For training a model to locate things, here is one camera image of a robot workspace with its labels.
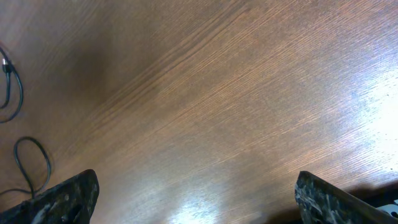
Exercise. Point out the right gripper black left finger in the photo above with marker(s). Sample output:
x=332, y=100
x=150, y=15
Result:
x=72, y=201

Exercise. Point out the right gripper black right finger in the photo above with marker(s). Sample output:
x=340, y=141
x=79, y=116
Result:
x=322, y=202

